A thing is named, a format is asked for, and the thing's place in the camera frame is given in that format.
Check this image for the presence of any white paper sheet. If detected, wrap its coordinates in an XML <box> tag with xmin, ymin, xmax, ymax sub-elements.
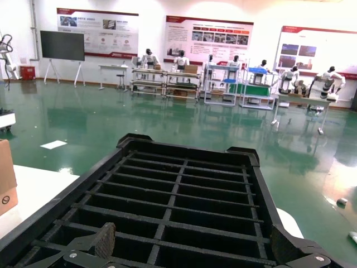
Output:
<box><xmin>40</xmin><ymin>140</ymin><xmax>68</xmax><ymax>150</ymax></box>

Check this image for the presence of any white long work table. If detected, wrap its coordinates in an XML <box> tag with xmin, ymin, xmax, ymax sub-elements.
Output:
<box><xmin>271</xmin><ymin>93</ymin><xmax>333</xmax><ymax>135</ymax></box>

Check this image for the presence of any brown cardboard box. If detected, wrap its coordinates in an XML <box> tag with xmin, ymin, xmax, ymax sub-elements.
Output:
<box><xmin>0</xmin><ymin>139</ymin><xmax>19</xmax><ymax>216</ymax></box>

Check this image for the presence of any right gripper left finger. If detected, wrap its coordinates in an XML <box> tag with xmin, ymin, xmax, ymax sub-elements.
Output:
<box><xmin>13</xmin><ymin>222</ymin><xmax>117</xmax><ymax>268</ymax></box>

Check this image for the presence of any white tube workbench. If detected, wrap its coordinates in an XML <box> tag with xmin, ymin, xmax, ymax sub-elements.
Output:
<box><xmin>130</xmin><ymin>68</ymin><xmax>167</xmax><ymax>98</ymax></box>
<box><xmin>165</xmin><ymin>71</ymin><xmax>201</xmax><ymax>102</ymax></box>

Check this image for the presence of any black slotted divider crate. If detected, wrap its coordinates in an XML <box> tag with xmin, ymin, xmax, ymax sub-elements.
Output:
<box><xmin>0</xmin><ymin>133</ymin><xmax>296</xmax><ymax>268</ymax></box>

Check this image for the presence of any white narrow table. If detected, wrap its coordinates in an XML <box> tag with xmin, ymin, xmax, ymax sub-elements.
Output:
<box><xmin>98</xmin><ymin>64</ymin><xmax>129</xmax><ymax>92</ymax></box>

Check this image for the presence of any red wall cabinet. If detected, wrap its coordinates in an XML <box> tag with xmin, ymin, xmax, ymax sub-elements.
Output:
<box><xmin>18</xmin><ymin>65</ymin><xmax>36</xmax><ymax>81</ymax></box>

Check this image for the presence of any white shelf rack green panel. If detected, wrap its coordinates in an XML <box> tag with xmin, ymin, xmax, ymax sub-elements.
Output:
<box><xmin>239</xmin><ymin>66</ymin><xmax>277</xmax><ymax>111</ymax></box>

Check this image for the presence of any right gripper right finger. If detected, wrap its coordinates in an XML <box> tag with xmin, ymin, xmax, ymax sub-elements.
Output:
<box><xmin>271</xmin><ymin>223</ymin><xmax>357</xmax><ymax>268</ymax></box>

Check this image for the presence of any black round stool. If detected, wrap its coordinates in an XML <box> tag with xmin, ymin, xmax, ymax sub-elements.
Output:
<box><xmin>115</xmin><ymin>73</ymin><xmax>127</xmax><ymax>90</ymax></box>

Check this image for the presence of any info board with photo row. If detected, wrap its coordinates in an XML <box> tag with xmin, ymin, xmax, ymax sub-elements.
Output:
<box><xmin>163</xmin><ymin>15</ymin><xmax>254</xmax><ymax>65</ymax></box>

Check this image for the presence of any info board with dark photos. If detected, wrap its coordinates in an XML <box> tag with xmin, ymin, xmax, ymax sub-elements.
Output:
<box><xmin>274</xmin><ymin>25</ymin><xmax>357</xmax><ymax>78</ymax></box>

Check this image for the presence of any white shelf rack blue bin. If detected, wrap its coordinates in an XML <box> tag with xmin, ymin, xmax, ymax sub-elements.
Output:
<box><xmin>203</xmin><ymin>64</ymin><xmax>241</xmax><ymax>107</ymax></box>

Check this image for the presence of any info board with icon circles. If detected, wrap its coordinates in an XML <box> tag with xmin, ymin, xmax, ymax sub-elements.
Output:
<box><xmin>56</xmin><ymin>7</ymin><xmax>139</xmax><ymax>59</ymax></box>

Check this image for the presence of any black display screen on stand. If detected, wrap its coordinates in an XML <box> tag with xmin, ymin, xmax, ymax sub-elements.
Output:
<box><xmin>40</xmin><ymin>30</ymin><xmax>86</xmax><ymax>88</ymax></box>

